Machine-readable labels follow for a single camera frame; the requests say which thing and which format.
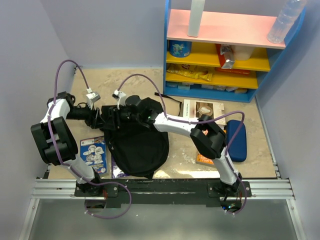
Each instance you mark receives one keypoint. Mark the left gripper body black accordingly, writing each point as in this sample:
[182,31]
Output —
[84,114]

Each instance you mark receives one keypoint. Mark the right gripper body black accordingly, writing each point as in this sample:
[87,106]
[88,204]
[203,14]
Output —
[125,114]

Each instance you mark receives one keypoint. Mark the blue cartoon book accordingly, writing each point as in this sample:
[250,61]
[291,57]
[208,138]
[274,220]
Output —
[94,153]

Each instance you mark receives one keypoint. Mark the black student backpack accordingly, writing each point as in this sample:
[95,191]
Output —
[137,151]

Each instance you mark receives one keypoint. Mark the purple book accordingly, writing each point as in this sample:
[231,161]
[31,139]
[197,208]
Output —
[116,172]

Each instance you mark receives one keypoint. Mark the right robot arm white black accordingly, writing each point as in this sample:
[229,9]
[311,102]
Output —
[230,178]

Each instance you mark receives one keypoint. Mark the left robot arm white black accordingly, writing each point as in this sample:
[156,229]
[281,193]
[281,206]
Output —
[57,145]

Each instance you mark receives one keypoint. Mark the yellow chips bag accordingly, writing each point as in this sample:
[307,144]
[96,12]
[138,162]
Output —
[191,71]

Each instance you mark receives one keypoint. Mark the white coffee cover book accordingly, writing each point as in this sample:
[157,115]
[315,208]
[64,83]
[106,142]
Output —
[197,108]

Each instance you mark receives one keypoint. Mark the orange treehouse book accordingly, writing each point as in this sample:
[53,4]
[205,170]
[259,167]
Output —
[203,158]

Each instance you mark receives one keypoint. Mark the blue round tin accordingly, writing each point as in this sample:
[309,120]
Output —
[180,49]

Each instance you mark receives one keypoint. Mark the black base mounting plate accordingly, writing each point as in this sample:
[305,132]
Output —
[179,191]

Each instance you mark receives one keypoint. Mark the blue pencil case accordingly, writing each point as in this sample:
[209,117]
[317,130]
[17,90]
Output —
[238,148]

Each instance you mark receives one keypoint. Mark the colourful wooden shelf unit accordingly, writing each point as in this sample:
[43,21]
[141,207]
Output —
[229,29]

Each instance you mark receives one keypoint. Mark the red flat packet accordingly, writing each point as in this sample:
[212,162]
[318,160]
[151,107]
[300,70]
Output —
[233,71]

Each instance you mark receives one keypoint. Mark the white tall bottle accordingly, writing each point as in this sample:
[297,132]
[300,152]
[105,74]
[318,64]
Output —
[195,17]

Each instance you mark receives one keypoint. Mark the white plastic tub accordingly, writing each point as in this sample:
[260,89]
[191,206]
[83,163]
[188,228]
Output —
[242,53]

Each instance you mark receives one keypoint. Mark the clear plastic water bottle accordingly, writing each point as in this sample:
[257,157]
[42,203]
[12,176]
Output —
[285,20]

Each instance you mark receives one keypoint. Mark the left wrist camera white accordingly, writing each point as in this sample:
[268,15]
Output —
[91,98]

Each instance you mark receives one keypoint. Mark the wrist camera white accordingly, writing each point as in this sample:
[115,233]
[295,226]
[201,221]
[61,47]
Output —
[120,97]
[91,98]

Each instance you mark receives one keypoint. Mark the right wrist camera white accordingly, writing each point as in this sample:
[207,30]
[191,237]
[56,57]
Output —
[120,97]

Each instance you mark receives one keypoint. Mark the aluminium rail frame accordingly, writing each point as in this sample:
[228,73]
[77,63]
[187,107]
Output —
[261,189]

